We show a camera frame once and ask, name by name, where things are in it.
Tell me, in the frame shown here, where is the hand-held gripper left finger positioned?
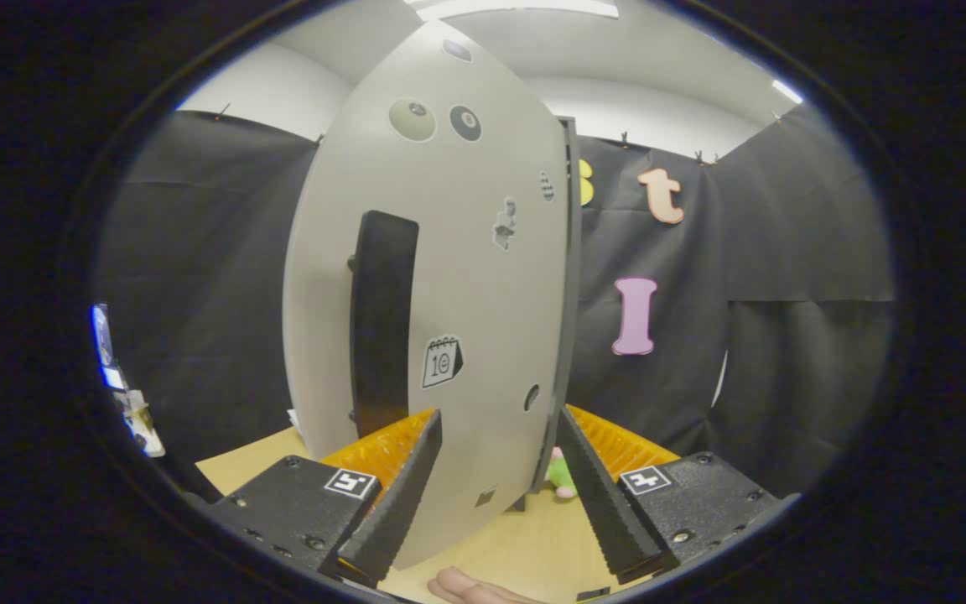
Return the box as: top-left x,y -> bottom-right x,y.
210,409 -> 444,588

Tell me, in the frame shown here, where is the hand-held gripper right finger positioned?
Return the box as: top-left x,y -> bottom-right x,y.
556,405 -> 802,586

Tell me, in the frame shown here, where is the black door handle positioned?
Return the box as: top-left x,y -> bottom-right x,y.
347,210 -> 420,439

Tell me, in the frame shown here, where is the beige shoe cabinet door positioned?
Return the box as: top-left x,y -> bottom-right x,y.
282,21 -> 572,571

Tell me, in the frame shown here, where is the grey shoe cabinet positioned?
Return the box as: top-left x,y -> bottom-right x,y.
517,116 -> 582,513

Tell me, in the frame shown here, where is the pink and green plush toy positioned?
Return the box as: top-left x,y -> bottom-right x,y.
547,446 -> 580,501

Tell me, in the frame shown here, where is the cluttered white desk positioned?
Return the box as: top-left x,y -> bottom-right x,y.
110,365 -> 167,459

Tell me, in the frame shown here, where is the black backdrop cloth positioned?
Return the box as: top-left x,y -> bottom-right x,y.
97,101 -> 895,487

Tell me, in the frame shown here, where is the computer monitor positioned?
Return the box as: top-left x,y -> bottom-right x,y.
93,304 -> 119,370

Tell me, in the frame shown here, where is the long ceiling light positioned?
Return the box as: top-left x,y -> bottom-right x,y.
406,0 -> 621,22

